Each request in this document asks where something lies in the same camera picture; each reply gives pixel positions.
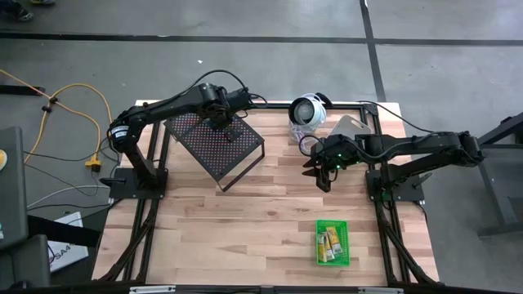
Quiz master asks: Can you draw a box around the black power cable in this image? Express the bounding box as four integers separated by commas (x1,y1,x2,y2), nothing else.
355,100,436,135

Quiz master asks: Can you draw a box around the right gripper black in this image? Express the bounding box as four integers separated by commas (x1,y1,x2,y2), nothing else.
301,135,363,193

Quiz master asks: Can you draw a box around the white camera cable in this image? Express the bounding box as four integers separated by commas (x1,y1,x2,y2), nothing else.
288,124,318,145

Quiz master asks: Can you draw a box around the silver bracket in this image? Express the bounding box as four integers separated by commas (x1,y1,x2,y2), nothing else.
357,287,405,294
129,285,177,294

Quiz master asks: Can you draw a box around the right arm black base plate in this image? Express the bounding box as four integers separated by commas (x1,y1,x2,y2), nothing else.
365,167,433,203

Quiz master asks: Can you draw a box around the grey cabinet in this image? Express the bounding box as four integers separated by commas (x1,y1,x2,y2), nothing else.
0,126,29,251

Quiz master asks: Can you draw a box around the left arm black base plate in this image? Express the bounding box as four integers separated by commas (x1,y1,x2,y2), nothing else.
99,166,168,201

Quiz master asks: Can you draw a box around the person's foot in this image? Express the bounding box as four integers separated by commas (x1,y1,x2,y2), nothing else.
0,0,56,22

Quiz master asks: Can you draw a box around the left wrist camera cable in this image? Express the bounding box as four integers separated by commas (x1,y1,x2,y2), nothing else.
175,69,269,109

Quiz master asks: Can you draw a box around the yellow extension cord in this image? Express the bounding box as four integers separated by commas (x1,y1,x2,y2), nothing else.
0,69,114,172

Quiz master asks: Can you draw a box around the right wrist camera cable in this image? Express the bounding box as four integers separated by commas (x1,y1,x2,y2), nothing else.
298,134,324,158

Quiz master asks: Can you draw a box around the white printed cardboard box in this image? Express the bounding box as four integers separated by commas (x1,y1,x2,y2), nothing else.
47,211,90,274

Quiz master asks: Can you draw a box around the yellow printed packet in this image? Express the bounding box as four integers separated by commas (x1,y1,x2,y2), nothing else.
324,233,336,261
325,225,343,255
317,232,329,263

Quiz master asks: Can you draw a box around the white floor cable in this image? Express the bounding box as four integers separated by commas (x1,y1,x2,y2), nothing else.
26,185,111,209

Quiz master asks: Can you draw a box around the green slotted plastic basket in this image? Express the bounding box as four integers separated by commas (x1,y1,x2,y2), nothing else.
315,219,351,267

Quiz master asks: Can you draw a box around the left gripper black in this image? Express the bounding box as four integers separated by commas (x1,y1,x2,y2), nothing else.
202,104,244,143

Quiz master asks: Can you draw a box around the black flat floor bar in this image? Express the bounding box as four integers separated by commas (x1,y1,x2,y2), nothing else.
0,84,46,97

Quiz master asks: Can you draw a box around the dark grey metal table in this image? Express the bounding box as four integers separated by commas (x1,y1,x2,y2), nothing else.
451,112,523,238

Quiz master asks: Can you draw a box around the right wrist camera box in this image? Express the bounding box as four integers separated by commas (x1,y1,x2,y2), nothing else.
311,140,328,163

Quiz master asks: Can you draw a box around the black floor cable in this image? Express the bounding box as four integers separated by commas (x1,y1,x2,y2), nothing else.
23,136,122,164

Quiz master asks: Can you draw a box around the white plastic bin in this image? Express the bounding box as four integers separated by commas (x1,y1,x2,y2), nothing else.
329,114,373,138

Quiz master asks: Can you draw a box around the white bullet security camera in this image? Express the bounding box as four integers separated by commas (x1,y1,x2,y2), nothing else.
288,92,334,134

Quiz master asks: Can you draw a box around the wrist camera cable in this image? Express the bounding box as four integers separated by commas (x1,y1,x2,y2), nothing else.
175,69,269,109
298,134,324,158

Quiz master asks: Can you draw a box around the black perforated metal stand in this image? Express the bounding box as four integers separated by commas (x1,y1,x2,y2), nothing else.
163,112,266,193

